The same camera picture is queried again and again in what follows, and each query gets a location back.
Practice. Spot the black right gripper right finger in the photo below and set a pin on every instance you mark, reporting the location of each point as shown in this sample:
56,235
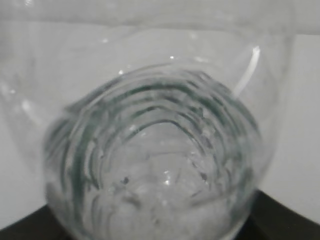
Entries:
270,220

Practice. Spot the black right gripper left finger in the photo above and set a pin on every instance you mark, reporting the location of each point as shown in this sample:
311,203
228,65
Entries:
39,225

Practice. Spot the clear green-label water bottle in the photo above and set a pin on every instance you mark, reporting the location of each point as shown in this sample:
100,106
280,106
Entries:
153,130

